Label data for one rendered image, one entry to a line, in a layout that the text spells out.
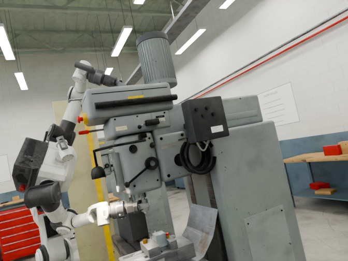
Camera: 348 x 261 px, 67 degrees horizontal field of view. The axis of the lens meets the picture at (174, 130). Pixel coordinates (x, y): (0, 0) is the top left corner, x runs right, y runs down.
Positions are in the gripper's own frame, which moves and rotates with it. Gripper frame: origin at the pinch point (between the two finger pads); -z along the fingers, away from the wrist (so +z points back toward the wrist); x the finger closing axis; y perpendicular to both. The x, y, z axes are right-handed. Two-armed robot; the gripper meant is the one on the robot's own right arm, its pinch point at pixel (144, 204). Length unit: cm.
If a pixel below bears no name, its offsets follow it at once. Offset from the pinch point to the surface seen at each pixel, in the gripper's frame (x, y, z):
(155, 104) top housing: -7, -53, -16
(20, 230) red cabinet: 376, 71, 271
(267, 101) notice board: 434, -93, -281
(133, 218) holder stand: 28.7, 12.8, 11.3
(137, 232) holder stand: 29.2, 22.4, 10.3
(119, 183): -6.0, -14.8, 10.1
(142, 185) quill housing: -10.0, -11.8, -1.7
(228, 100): 13, -51, -63
